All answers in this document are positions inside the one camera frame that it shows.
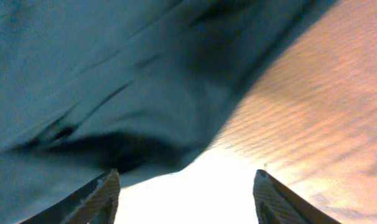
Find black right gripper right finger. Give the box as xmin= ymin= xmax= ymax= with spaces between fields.
xmin=253 ymin=169 xmax=340 ymax=224

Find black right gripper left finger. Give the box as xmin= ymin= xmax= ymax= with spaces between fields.
xmin=21 ymin=169 xmax=121 ymax=224

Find dark teal athletic pants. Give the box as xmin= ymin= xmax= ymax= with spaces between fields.
xmin=0 ymin=0 xmax=332 ymax=223

